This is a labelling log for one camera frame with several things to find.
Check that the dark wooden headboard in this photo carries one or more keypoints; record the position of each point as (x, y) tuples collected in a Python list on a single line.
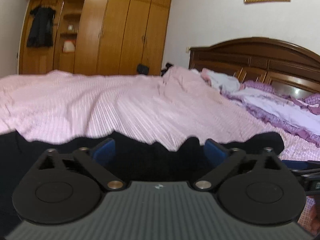
[(290, 69)]

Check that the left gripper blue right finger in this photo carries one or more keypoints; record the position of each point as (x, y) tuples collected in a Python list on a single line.
[(215, 152)]

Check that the black bag by wardrobe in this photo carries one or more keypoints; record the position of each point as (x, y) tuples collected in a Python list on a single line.
[(142, 69)]

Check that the black item beside bed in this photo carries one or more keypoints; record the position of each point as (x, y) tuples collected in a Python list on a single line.
[(166, 68)]

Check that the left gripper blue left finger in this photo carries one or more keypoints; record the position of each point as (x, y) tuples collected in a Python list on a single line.
[(103, 152)]

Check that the person's right hand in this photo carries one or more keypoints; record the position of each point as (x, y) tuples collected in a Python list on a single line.
[(311, 220)]

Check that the black hanging jacket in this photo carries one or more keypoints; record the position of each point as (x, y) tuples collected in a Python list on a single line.
[(41, 31)]

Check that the wooden wardrobe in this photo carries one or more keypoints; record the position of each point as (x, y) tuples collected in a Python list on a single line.
[(112, 37)]

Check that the pink rumpled blanket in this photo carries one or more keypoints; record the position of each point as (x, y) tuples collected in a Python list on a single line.
[(181, 81)]

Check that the purple ruffled pillow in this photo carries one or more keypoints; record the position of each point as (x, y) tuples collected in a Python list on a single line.
[(296, 116)]

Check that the white orange container on shelf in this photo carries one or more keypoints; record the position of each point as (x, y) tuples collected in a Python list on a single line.
[(69, 46)]

